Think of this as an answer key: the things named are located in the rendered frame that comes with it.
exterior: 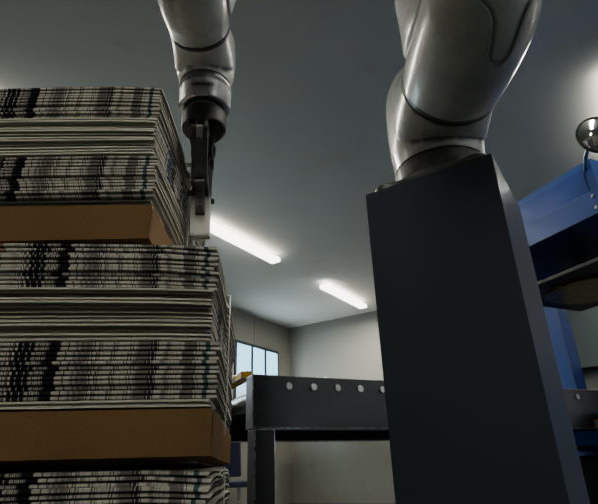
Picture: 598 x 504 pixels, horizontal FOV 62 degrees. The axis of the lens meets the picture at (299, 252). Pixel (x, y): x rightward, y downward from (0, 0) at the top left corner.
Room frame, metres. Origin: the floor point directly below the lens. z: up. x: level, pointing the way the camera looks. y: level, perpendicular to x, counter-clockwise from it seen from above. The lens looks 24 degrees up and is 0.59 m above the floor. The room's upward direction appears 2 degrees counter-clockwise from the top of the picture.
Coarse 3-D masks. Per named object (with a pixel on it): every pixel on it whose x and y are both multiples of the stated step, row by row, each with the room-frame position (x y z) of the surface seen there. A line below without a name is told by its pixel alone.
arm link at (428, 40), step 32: (416, 0) 0.49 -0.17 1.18; (448, 0) 0.44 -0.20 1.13; (480, 0) 0.43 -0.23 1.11; (512, 0) 0.43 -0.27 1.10; (416, 32) 0.51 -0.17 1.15; (448, 32) 0.47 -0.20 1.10; (480, 32) 0.46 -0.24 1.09; (512, 32) 0.46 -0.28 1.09; (416, 64) 0.55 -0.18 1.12; (448, 64) 0.51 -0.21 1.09; (480, 64) 0.50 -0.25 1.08; (512, 64) 0.52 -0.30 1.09; (416, 96) 0.60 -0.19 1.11; (448, 96) 0.56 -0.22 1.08; (480, 96) 0.56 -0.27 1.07
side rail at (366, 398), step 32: (256, 384) 1.17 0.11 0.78; (288, 384) 1.20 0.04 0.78; (320, 384) 1.24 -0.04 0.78; (352, 384) 1.27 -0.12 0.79; (256, 416) 1.17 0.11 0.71; (288, 416) 1.20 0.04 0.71; (320, 416) 1.23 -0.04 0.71; (352, 416) 1.27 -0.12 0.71; (384, 416) 1.31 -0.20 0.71; (576, 416) 1.60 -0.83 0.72
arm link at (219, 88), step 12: (192, 72) 0.64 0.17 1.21; (204, 72) 0.64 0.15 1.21; (180, 84) 0.66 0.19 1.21; (192, 84) 0.64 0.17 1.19; (204, 84) 0.64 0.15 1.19; (216, 84) 0.65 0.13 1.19; (228, 84) 0.67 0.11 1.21; (180, 96) 0.66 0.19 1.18; (192, 96) 0.64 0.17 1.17; (204, 96) 0.65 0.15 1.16; (216, 96) 0.65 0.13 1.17; (228, 96) 0.67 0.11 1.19; (180, 108) 0.67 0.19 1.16; (228, 108) 0.68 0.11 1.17
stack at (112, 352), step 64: (0, 256) 0.49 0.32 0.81; (64, 256) 0.49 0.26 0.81; (128, 256) 0.50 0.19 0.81; (192, 256) 0.51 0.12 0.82; (0, 320) 0.49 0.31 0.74; (64, 320) 0.50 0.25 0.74; (128, 320) 0.50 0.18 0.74; (192, 320) 0.51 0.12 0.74; (0, 384) 0.49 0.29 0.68; (64, 384) 0.49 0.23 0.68; (128, 384) 0.50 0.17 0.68; (192, 384) 0.51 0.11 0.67
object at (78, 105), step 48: (0, 96) 0.50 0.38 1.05; (48, 96) 0.50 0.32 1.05; (96, 96) 0.50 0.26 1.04; (144, 96) 0.51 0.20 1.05; (0, 144) 0.50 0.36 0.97; (48, 144) 0.50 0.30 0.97; (96, 144) 0.50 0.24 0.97; (144, 144) 0.50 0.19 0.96; (0, 192) 0.49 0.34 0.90; (48, 192) 0.49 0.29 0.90; (96, 192) 0.50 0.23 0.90; (144, 192) 0.50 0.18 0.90; (48, 240) 0.50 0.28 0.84; (96, 240) 0.50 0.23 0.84; (144, 240) 0.51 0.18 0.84
